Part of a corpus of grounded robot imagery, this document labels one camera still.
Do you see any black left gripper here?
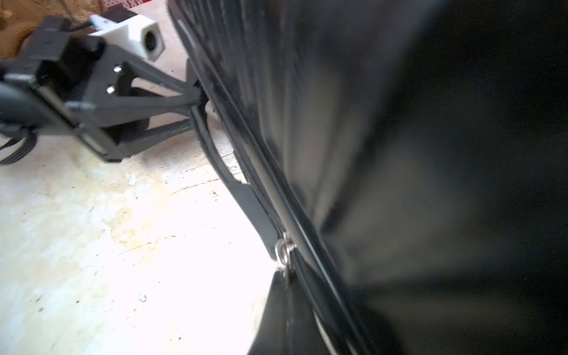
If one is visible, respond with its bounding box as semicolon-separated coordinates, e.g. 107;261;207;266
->
1;16;204;162

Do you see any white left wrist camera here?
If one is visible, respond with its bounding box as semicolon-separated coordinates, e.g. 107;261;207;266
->
90;7;166;62

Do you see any brown teddy bear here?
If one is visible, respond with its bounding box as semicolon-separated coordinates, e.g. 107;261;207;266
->
1;0;103;58

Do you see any black ribbed hard suitcase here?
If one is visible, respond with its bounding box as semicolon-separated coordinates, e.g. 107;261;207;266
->
168;1;567;354

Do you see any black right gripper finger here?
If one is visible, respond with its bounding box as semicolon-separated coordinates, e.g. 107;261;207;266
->
248;269;331;354

